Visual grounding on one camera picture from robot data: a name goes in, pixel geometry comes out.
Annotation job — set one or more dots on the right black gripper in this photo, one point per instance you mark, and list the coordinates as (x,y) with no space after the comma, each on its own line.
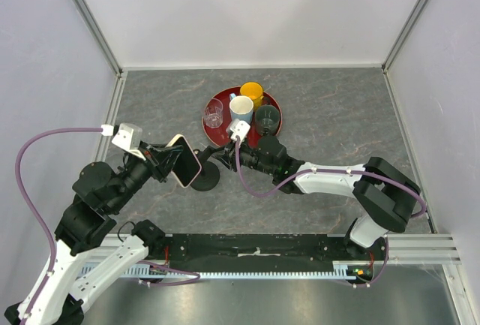
(228,157)

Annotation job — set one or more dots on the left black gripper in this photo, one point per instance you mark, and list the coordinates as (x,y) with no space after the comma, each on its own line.
(160,158)

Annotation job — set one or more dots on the phone with pink case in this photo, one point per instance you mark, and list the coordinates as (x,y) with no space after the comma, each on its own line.
(187,166)

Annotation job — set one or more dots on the black phone stand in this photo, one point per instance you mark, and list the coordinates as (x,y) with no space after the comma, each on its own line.
(209,175)

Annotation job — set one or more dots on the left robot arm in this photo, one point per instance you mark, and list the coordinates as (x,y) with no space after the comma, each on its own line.
(61,295)

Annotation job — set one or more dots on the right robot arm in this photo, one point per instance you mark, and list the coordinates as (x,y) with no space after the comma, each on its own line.
(389,198)

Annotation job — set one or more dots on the red round tray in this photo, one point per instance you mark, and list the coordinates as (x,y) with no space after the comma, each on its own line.
(219,136)

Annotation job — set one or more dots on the clear plastic cup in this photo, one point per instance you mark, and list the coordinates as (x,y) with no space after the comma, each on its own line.
(213,113)

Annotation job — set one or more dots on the light blue mug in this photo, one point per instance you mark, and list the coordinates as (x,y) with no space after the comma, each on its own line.
(241,108)

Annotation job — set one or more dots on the dark green glass mug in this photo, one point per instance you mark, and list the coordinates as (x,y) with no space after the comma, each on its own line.
(267,120)

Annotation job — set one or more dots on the yellow mug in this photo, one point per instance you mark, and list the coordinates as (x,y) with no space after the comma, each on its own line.
(254,91)

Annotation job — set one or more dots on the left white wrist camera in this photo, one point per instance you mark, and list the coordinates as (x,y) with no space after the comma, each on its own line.
(125,136)

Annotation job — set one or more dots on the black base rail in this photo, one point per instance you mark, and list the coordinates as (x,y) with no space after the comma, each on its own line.
(265,252)

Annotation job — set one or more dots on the slotted cable duct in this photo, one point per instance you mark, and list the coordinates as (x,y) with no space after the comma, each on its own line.
(149,271)

